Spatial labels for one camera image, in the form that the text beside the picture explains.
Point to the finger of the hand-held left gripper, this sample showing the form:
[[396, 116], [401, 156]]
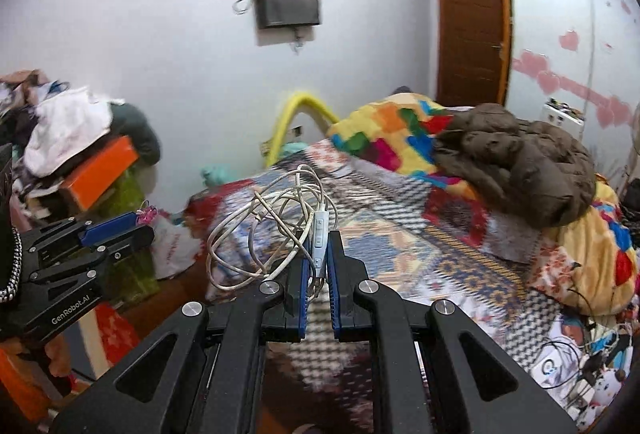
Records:
[[125, 246], [107, 229]]

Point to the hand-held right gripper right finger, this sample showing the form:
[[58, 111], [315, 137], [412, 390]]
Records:
[[334, 299]]

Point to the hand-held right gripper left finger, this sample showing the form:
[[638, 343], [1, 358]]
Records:
[[301, 299]]

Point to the pink ornament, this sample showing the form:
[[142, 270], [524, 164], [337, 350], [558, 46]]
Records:
[[146, 215]]

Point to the green plastic bag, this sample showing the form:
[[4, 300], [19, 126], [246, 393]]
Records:
[[132, 194]]

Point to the white plastic bag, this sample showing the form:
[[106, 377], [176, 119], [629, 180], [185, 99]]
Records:
[[170, 244]]

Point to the orange box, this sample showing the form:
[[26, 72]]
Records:
[[100, 171]]

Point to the red floral cloth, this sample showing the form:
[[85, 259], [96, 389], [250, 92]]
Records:
[[117, 334]]

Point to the patterned patchwork bedsheet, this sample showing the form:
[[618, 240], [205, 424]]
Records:
[[400, 254]]

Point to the orange cloth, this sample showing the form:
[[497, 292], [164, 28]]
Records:
[[20, 384]]

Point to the dark grey cloth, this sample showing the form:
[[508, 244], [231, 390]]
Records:
[[140, 133]]

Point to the white cloth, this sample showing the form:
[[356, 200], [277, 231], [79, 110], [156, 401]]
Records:
[[65, 128]]

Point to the teal cloth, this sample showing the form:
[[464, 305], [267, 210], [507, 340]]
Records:
[[215, 175]]

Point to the pile of mixed clothes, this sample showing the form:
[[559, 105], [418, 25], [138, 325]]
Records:
[[20, 103]]

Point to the colourful block blanket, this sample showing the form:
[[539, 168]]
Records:
[[390, 128]]

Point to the yellow foam tube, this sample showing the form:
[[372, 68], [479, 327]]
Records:
[[282, 118]]

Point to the brown puffer jacket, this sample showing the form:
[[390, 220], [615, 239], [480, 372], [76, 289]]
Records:
[[525, 163]]

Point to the brown wooden door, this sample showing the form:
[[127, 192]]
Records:
[[470, 28]]

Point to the white wardrobe with pink hearts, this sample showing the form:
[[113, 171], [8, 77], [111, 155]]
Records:
[[560, 3]]

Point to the small black wall screen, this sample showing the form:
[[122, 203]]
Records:
[[287, 3]]

